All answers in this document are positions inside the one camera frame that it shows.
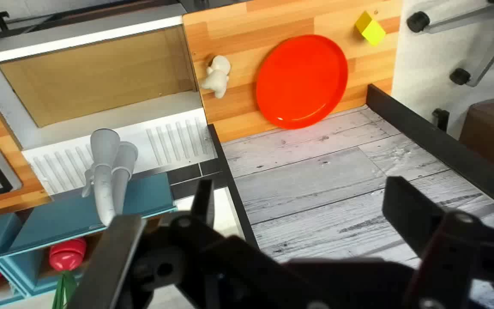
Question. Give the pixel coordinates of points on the small black bracket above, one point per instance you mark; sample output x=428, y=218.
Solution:
x=439, y=119

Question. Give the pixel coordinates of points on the white toy kitchen sink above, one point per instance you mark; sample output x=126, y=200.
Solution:
x=178, y=139

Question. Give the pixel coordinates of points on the orange plastic bowl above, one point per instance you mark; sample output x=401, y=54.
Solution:
x=300, y=79

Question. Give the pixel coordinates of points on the black backdrop frame post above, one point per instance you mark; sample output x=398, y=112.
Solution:
x=229, y=177
x=428, y=138

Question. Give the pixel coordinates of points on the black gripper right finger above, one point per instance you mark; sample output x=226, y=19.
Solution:
x=410, y=212

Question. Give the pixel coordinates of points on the brown cardboard box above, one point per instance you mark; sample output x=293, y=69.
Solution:
x=492, y=129

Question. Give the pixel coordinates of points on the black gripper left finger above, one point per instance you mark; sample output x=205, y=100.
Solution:
x=202, y=203

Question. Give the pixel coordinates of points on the grey toy faucet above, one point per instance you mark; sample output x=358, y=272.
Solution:
x=106, y=172

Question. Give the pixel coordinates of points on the grey stand leg black foot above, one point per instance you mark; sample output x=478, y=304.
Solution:
x=416, y=21
x=459, y=76

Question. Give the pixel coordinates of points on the yellow wooden block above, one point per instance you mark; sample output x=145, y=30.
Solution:
x=370, y=28

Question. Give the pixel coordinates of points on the white plush toy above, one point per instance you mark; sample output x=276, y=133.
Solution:
x=216, y=74

